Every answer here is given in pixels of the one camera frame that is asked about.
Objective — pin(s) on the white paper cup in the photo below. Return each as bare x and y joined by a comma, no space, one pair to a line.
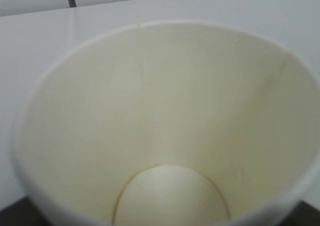
173,123

